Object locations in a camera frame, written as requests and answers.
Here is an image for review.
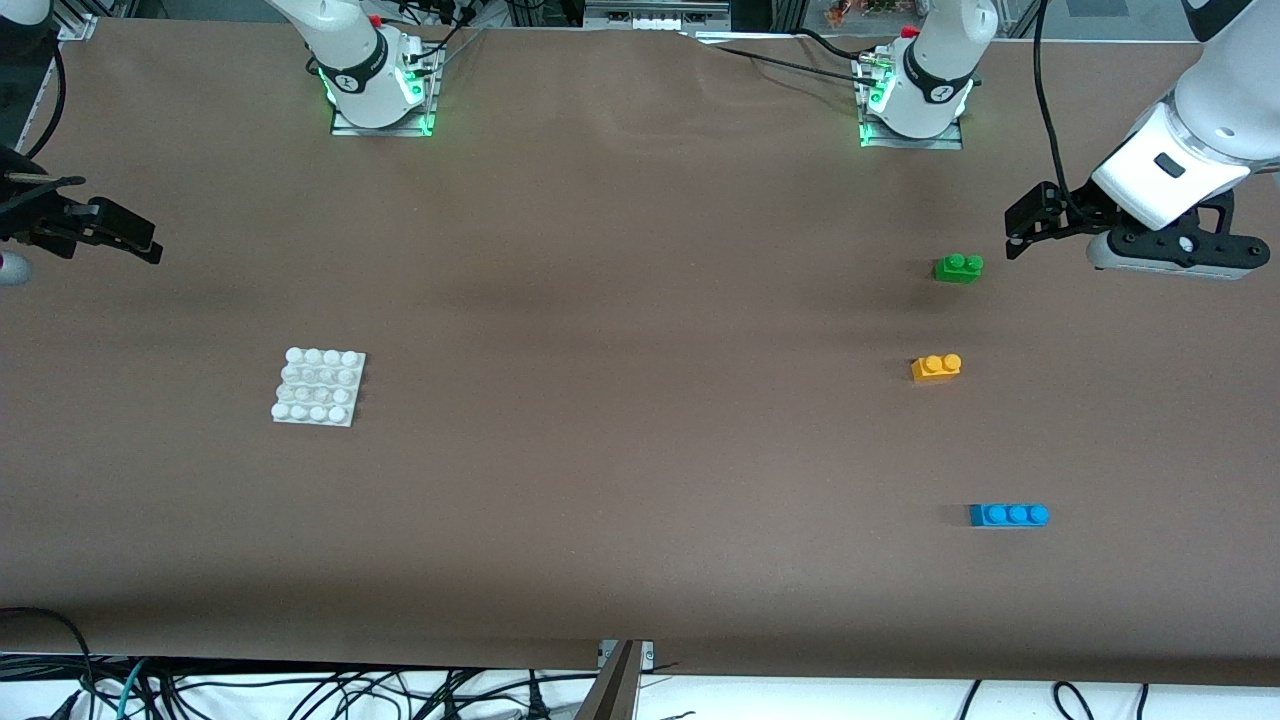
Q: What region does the blue three-stud block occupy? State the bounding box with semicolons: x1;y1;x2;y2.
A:
969;503;1051;529

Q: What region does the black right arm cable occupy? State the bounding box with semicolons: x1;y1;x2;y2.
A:
18;35;67;166

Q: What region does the teal cable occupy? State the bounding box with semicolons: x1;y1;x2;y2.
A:
112;658;151;720

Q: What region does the brown paper table cover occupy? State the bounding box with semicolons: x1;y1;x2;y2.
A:
0;18;1280;687

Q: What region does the white studded base plate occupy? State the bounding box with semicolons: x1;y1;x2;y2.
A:
272;347;368;429

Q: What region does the aluminium profile beam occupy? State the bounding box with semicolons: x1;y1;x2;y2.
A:
573;640;656;720

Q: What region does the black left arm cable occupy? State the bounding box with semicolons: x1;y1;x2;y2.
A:
1030;0;1083;216

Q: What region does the black looped floor cable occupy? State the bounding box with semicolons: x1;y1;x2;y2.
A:
0;606;98;720

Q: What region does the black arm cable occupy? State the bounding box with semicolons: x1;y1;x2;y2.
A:
18;35;67;166
1030;0;1083;216

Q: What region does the black cable on table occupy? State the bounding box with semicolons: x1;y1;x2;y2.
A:
795;28;881;63
700;42;867;79

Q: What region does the black base power cable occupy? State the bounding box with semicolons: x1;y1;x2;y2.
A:
420;0;491;73

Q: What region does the white background device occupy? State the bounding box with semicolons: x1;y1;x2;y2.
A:
583;0;733;33

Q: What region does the aluminium frame rail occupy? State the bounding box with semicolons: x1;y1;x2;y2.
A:
20;10;101;151

